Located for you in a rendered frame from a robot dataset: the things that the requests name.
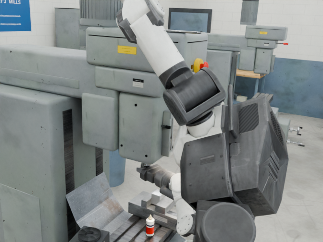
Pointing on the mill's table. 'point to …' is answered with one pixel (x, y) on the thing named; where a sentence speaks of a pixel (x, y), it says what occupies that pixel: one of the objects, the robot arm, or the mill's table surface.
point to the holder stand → (91, 235)
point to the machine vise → (140, 203)
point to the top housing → (99, 43)
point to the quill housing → (141, 127)
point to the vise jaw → (165, 205)
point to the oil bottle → (150, 226)
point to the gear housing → (129, 81)
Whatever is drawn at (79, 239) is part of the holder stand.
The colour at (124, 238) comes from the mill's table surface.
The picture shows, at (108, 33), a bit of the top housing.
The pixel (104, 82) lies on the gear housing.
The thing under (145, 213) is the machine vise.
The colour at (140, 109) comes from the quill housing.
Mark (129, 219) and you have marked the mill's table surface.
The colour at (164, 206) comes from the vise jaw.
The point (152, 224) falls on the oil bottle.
